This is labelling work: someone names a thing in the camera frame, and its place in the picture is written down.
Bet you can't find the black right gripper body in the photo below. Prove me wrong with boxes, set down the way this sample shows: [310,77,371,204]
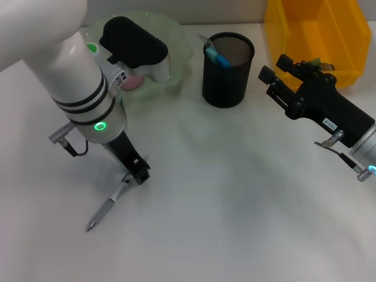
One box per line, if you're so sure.
[286,75,376,149]

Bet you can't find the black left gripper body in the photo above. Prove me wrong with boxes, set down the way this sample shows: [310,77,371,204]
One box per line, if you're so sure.
[102,131,150,174]

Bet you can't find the green plastic wrapper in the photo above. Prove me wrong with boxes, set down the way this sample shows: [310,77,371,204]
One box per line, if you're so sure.
[305,57,335,72]

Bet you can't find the blue scissors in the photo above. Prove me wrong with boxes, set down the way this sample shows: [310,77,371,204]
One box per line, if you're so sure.
[204,48,236,69]

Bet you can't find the silver ballpoint pen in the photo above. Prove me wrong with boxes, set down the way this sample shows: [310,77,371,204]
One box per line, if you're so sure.
[85,155,150,233]

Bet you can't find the pink peach toy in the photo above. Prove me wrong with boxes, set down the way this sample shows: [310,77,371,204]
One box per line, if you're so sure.
[122,75,146,91]

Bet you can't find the clear bottle green label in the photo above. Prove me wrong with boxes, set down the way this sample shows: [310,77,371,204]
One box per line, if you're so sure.
[86,42,129,130]

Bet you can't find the black mesh pen holder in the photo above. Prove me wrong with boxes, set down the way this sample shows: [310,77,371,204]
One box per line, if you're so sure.
[202,32,256,109]

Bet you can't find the green glass fruit bowl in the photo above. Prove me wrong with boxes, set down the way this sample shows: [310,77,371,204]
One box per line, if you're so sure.
[85,10,194,102]

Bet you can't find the yellow plastic bin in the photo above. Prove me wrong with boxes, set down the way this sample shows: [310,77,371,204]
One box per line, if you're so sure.
[263,0,371,94]

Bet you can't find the grey right gripper cable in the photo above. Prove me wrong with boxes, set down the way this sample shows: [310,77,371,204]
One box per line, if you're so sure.
[314,130,376,183]

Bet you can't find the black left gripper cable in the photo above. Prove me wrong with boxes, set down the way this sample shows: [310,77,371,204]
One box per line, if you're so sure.
[48,123,89,158]

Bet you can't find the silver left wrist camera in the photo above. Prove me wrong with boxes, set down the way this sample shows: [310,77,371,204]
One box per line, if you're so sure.
[99,16,171,85]

